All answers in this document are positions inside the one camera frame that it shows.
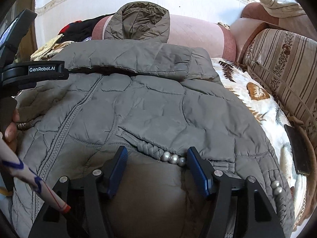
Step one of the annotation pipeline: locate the person's left hand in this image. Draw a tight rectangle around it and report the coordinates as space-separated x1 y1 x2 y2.
0 108 21 154

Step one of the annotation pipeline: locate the white printed tube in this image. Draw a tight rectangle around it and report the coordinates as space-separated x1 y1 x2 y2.
0 137 71 214

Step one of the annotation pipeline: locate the red cloth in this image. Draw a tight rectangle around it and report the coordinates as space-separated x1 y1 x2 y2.
61 20 83 34

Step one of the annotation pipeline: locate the striped sofa cushion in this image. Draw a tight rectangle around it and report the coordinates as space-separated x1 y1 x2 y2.
244 28 317 144

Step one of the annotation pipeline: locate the black cloth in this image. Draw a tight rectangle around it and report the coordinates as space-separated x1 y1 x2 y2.
59 14 114 42

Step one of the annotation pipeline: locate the black phone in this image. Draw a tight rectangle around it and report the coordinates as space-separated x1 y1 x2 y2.
284 124 311 176

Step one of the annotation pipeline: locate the cream cloth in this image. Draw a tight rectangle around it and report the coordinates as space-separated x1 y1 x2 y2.
258 0 306 16

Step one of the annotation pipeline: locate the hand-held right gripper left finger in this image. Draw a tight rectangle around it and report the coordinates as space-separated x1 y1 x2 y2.
28 146 128 238

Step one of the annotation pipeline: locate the pale yellow cloth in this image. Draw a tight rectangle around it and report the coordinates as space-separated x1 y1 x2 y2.
31 34 75 61

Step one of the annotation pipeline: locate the leaf print blanket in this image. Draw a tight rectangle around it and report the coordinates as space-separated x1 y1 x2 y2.
210 58 307 228

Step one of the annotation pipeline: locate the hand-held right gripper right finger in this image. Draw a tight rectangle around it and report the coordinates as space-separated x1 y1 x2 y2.
187 147 285 238

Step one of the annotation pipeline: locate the wooden door with patterned glass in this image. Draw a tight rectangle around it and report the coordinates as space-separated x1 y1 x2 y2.
13 0 39 62

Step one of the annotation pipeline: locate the grey quilted hooded jacket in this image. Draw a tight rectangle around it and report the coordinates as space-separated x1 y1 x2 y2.
11 2 295 238

